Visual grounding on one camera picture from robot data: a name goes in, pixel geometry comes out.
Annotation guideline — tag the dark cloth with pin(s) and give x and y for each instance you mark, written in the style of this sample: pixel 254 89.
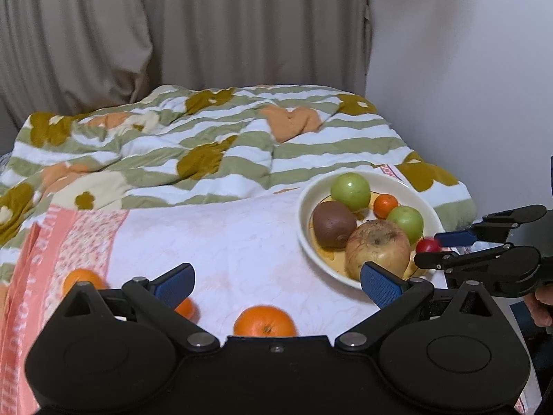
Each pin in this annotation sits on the dark cloth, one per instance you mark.
pixel 542 354

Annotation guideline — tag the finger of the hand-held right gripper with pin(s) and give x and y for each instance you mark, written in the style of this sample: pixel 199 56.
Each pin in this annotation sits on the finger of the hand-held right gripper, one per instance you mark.
pixel 453 238
pixel 458 259

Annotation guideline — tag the person's right hand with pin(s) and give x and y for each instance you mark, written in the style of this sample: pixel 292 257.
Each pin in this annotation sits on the person's right hand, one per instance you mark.
pixel 542 309

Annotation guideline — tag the cream cartoon print plate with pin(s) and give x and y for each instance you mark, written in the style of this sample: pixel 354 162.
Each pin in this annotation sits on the cream cartoon print plate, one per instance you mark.
pixel 311 207

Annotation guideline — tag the green striped floral quilt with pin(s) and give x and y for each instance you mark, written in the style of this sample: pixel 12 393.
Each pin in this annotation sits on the green striped floral quilt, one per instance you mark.
pixel 173 155

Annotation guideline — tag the small orange tangerine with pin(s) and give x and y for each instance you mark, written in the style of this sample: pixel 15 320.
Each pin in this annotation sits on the small orange tangerine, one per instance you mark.
pixel 385 205
pixel 186 309

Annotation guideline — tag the brown kiwi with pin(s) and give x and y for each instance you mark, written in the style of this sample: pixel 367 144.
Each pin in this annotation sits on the brown kiwi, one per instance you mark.
pixel 333 224

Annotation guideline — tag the large orange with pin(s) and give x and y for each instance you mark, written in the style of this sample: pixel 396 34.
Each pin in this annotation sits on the large orange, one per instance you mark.
pixel 263 320

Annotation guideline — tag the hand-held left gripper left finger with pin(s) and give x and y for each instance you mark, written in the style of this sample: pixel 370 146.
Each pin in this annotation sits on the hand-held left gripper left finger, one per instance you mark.
pixel 177 284

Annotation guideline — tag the beige curtain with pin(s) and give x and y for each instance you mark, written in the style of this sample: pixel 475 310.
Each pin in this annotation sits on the beige curtain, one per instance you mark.
pixel 173 30

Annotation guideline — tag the medium orange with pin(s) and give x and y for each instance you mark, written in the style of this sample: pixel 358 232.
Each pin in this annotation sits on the medium orange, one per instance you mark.
pixel 80 277

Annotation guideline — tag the green apple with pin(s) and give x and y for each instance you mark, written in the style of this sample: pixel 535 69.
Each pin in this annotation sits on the green apple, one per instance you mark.
pixel 406 224
pixel 351 191

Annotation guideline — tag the red cherry tomato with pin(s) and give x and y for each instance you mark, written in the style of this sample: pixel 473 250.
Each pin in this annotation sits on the red cherry tomato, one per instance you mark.
pixel 427 247

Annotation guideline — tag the yellow red apple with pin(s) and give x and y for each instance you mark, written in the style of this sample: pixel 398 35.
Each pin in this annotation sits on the yellow red apple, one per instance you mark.
pixel 377 246

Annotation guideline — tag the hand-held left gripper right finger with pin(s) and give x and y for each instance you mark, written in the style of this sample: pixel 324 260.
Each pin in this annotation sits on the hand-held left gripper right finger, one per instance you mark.
pixel 380 286

